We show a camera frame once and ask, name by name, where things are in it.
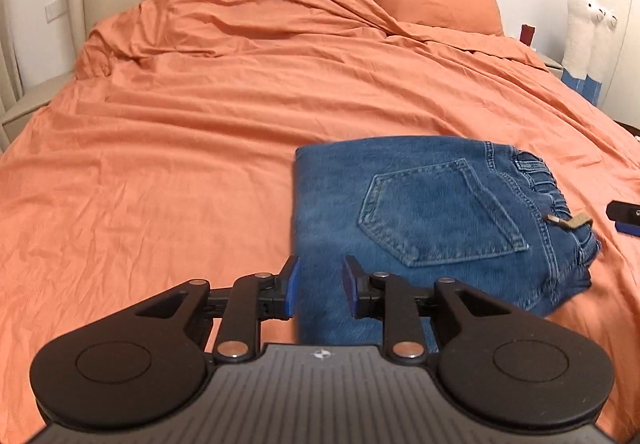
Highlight white alpaca plush toy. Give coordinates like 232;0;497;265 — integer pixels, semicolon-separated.
586;8;619;102
561;0;607;90

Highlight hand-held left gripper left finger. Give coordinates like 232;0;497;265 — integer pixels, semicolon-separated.
134;255;301;365

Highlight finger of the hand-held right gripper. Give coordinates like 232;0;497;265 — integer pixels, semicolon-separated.
605;200;640;238

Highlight orange duvet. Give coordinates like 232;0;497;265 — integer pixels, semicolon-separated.
0;0;640;444

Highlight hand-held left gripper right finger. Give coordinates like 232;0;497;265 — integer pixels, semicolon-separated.
341;255;507;364

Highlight blue denim pants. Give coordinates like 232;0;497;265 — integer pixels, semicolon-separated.
293;136;603;351

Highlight beige bedside table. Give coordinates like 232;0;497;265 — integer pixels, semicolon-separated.
0;72;77;151

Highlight white bedside table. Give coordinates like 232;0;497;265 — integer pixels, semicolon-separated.
531;48;569;75

